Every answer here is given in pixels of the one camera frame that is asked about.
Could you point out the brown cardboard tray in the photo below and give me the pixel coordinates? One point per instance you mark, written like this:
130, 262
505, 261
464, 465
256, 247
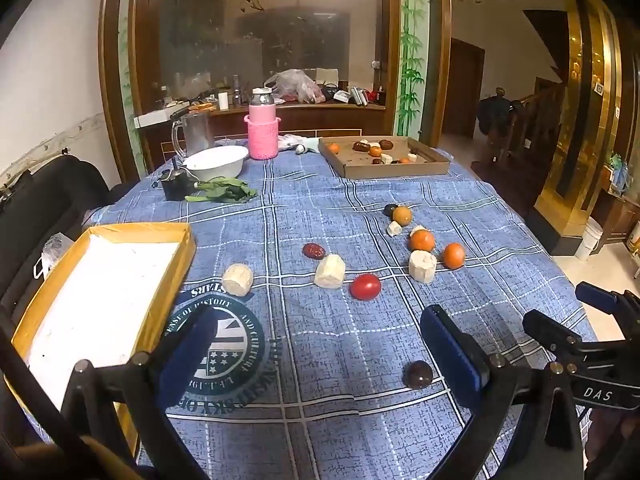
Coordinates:
380, 170

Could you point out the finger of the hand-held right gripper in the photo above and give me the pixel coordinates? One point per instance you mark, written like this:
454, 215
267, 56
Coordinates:
595, 297
545, 330

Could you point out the clear plastic bag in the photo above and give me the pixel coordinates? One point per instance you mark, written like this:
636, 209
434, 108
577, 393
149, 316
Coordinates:
55, 252

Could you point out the red tomato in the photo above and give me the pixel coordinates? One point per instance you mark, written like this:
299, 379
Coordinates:
365, 286

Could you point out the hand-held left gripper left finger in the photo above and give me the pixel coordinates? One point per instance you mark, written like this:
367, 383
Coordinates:
192, 350

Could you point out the square cream pastry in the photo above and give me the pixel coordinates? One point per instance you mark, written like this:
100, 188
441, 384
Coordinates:
416, 229

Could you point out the pink water bottle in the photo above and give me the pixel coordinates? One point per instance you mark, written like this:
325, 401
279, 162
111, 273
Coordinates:
261, 102

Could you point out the golden pillar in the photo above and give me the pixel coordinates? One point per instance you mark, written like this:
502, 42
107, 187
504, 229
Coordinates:
585, 110

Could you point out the dark hanging jacket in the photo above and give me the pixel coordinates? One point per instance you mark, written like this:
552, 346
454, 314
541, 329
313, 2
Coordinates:
495, 115

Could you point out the blue plaid tablecloth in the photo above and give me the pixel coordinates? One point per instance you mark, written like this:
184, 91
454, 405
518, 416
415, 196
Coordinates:
300, 200

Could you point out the dark brown round fruit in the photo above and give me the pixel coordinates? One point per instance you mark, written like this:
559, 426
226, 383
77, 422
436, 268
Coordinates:
418, 374

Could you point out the dark red date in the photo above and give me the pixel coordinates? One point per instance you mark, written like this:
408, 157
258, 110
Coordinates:
385, 143
361, 147

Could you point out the clear glass pitcher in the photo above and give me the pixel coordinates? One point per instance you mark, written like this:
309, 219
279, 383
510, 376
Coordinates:
195, 130

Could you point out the white cup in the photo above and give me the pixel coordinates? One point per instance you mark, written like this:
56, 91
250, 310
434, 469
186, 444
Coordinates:
223, 100

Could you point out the pile of papers and boxes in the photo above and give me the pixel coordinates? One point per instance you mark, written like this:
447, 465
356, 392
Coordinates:
350, 96

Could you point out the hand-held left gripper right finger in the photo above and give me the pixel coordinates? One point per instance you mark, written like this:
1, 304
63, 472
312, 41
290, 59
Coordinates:
450, 355

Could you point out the white plastic bag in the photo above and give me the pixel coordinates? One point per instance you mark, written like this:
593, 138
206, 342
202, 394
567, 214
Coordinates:
292, 82

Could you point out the wooden stair railing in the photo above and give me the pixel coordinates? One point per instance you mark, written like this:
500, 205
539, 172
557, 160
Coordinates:
540, 120

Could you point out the small black box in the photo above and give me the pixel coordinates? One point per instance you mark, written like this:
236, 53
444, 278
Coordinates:
176, 187

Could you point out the white enamel bowl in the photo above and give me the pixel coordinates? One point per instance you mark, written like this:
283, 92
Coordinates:
215, 165

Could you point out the white cloth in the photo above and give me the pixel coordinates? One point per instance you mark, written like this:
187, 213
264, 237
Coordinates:
290, 141

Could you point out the yellow cardboard box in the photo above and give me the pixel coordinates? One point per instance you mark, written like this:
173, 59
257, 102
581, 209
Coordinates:
100, 300

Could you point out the wooden door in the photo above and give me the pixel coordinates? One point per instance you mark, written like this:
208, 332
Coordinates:
462, 90

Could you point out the black bag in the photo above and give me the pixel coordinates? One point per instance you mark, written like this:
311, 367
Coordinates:
45, 200

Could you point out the wooden sideboard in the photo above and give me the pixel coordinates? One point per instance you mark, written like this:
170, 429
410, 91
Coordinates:
310, 117

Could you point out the bamboo painted panel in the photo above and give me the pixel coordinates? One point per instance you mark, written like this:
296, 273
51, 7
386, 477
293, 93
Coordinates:
412, 60

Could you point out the white bucket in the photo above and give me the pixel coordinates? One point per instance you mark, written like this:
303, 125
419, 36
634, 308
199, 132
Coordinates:
589, 240

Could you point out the green leaves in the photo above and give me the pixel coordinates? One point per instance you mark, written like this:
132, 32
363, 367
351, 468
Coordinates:
225, 191

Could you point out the pink knitted bottle holder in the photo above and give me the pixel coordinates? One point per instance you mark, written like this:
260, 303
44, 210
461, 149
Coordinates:
261, 140

